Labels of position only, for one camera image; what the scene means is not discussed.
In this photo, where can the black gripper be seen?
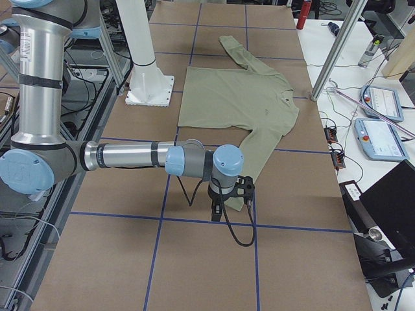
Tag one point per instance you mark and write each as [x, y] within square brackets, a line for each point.
[215, 197]

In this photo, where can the olive green long-sleeve shirt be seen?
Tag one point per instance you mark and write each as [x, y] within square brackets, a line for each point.
[254, 97]

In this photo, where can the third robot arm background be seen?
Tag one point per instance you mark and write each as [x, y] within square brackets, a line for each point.
[10, 35]

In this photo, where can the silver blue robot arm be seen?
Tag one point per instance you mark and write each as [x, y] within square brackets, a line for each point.
[40, 157]

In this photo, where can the lower orange circuit board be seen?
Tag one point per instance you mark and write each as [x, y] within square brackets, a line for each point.
[337, 157]

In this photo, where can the orange circuit board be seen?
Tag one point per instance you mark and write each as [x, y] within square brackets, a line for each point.
[337, 157]
[331, 134]

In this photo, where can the upper orange circuit board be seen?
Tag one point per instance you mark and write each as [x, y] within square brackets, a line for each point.
[331, 134]

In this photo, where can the black box with label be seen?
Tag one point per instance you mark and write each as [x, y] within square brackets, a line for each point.
[356, 211]

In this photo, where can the long grabber stick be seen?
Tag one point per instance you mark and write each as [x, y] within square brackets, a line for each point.
[369, 111]

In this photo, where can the metal cup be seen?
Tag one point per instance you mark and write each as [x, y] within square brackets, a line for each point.
[375, 234]

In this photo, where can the lower blue teach pendant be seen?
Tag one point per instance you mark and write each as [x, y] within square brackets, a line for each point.
[379, 140]

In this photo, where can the blue teach pendant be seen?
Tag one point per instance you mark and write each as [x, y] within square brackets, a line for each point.
[379, 140]
[384, 101]

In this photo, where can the black monitor with stand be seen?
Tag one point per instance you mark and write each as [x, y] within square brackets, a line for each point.
[390, 203]

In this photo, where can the upper blue teach pendant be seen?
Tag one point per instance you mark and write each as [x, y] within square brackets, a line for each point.
[384, 101]

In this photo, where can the red bottle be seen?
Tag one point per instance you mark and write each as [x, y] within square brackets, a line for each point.
[304, 12]

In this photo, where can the clear water bottle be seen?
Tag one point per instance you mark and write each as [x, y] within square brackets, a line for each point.
[370, 51]

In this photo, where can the wooden board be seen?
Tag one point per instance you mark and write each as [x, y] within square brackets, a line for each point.
[403, 57]

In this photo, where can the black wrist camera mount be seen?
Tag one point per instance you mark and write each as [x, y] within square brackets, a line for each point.
[244, 188]

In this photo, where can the white pedestal column with base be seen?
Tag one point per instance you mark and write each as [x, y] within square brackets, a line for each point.
[148, 86]

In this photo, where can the aluminium frame post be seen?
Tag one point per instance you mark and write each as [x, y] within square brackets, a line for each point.
[347, 27]

